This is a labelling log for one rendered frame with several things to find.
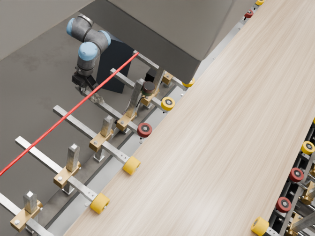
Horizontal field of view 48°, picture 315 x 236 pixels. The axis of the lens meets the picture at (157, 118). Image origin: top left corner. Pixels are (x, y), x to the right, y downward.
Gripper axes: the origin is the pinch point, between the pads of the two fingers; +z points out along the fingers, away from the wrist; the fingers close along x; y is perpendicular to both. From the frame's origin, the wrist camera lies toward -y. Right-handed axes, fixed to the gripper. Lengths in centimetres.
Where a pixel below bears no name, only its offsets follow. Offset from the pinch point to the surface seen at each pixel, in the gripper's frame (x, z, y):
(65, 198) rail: 50, 11, -32
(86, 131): 25.7, -14.2, -21.4
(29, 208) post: 72, -21, -31
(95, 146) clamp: 29.6, -15.0, -30.6
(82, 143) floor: -14, 83, 3
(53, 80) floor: -46, 84, 62
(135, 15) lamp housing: 88, -152, -60
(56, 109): 26.0, -13.8, -2.4
